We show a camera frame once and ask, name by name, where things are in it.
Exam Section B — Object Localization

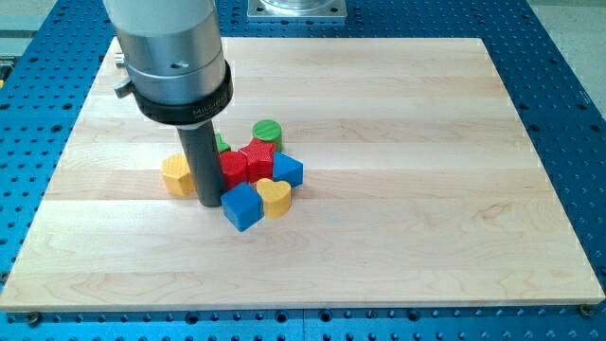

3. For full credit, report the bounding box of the red cylinder block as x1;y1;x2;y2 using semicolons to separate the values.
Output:
220;152;248;190

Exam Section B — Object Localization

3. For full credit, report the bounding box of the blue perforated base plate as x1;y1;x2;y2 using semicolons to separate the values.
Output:
1;1;605;340

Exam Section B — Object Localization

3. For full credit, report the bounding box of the blue triangle block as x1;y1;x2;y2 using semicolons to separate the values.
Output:
273;152;304;188

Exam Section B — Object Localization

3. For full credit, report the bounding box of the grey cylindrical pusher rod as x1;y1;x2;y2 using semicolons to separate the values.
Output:
177;120;225;207

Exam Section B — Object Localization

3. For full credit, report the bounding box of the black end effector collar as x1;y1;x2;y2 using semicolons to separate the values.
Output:
114;62;234;126

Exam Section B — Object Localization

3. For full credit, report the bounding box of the yellow hexagon block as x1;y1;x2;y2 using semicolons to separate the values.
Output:
161;153;195;196

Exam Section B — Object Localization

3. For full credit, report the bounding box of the blue cube block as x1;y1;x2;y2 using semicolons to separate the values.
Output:
221;182;264;232

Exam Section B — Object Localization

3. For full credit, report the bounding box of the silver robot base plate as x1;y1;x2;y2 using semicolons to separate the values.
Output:
247;0;348;20

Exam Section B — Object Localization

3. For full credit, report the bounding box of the yellow heart block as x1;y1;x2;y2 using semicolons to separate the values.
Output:
256;178;292;219

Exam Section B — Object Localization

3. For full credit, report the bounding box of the green cylinder block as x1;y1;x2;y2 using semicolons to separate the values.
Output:
252;119;282;152

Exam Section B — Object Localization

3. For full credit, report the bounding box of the green star block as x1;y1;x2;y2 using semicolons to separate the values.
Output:
215;133;231;153

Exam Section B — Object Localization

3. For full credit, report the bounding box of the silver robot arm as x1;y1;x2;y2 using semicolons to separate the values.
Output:
103;0;233;207

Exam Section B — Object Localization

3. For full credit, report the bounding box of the wooden board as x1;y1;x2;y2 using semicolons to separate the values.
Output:
1;38;604;312

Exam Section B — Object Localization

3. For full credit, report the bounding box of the red star block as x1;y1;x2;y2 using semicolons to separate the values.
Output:
239;138;276;183

